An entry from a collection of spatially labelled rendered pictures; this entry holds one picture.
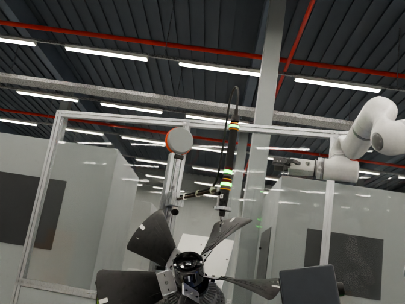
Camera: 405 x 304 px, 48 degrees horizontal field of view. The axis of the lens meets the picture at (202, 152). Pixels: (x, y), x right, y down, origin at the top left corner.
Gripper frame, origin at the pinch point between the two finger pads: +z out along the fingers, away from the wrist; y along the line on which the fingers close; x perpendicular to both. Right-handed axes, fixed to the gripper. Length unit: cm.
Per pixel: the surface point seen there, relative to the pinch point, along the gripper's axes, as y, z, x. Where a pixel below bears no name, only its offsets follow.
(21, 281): 70, 144, -68
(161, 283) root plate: -5, 37, -52
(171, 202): 45, 55, -15
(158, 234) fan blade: 7, 46, -34
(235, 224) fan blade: 13.2, 14.9, -24.4
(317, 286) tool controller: -83, -18, -45
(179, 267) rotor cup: -7, 31, -46
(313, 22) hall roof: 602, 16, 431
